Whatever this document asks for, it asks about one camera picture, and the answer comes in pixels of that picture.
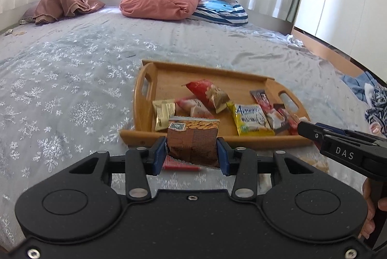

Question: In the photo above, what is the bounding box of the yellow white America snack bag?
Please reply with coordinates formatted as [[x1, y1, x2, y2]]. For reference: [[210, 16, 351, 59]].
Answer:
[[226, 102, 275, 137]]

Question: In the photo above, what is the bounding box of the brown almond snack bag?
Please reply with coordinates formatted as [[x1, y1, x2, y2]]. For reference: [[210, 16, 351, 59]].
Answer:
[[167, 116, 220, 167]]

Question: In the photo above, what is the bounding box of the long red coffee packet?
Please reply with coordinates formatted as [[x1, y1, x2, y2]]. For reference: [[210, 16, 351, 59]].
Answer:
[[250, 89, 300, 135]]

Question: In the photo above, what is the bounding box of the red nut snack bag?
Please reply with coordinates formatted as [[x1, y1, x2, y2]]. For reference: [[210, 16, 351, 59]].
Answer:
[[185, 79, 230, 114]]

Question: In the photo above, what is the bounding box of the person right hand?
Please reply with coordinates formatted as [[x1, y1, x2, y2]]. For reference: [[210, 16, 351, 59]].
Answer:
[[359, 178, 387, 239]]

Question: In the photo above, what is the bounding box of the red patterned cracker pack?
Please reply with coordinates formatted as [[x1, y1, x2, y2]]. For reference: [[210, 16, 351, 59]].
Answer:
[[163, 155, 201, 172]]

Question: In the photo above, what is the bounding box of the blue patterned clothes pile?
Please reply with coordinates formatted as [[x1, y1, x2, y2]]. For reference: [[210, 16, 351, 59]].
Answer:
[[365, 83, 386, 137]]

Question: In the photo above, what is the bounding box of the light blue cloth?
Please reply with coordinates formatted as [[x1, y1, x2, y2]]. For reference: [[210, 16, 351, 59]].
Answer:
[[341, 71, 378, 102]]

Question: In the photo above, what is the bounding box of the wooden serving tray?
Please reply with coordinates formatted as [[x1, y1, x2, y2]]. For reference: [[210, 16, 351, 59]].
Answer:
[[120, 60, 311, 150]]

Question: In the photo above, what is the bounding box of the gold candy packet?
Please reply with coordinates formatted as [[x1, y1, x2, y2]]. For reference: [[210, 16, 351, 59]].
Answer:
[[152, 99, 176, 131]]

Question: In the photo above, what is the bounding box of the pink triangular snack packet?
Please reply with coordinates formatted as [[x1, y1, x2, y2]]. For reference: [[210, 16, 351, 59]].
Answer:
[[175, 98, 214, 119]]

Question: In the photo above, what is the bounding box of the snowflake bed cover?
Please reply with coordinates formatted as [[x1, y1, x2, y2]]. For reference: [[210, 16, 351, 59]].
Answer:
[[1, 8, 369, 249]]

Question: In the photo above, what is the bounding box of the white wardrobe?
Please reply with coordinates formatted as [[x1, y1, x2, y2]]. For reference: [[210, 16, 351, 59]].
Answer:
[[295, 0, 386, 79]]

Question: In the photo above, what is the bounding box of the blue striped pillow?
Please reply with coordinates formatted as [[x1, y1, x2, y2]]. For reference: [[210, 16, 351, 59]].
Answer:
[[189, 0, 249, 26]]

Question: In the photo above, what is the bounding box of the pink pillow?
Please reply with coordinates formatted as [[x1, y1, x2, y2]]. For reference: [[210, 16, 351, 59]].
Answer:
[[119, 0, 199, 20]]

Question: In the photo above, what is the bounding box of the mauve crumpled blanket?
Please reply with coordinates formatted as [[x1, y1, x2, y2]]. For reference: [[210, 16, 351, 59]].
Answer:
[[19, 0, 105, 25]]

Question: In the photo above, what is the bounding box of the wooden bed frame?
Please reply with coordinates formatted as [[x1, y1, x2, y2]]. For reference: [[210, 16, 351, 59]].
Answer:
[[292, 28, 363, 77]]

